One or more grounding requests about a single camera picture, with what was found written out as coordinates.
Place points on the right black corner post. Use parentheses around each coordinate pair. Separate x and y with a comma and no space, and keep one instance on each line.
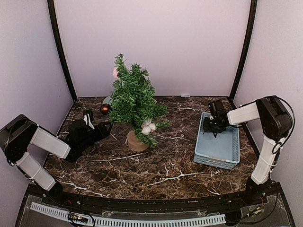
(245,48)

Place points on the light blue plastic basket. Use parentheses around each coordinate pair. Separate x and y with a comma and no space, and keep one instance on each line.
(222,150)

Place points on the white slotted cable duct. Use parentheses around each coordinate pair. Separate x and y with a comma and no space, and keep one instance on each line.
(126,219)

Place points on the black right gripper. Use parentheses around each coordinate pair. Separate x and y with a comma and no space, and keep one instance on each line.
(206,127)

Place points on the light blue ceramic plate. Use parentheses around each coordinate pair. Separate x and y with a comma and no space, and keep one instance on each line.
(107,100)

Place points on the black front rail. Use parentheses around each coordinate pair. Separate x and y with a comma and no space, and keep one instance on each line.
(93,204)

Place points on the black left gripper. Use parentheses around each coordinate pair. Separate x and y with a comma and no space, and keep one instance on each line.
(102,133)

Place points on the white cotton ball ornament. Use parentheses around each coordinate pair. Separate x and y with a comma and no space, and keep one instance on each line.
(148,127)

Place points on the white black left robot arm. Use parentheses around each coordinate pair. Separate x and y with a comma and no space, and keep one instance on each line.
(21,132)

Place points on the pink pompom ornament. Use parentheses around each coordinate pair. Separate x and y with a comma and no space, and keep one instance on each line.
(115,73)

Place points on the dark red bauble ornament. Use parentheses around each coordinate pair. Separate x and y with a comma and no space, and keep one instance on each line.
(105,109)

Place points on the black corner post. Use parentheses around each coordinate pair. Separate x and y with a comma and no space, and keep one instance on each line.
(245,48)
(60,50)

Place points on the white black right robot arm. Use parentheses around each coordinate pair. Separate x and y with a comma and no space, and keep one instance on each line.
(277,126)

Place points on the small green christmas tree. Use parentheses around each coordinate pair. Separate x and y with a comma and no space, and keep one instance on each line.
(133,103)

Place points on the left black corner post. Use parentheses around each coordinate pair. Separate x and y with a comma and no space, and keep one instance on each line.
(60,50)

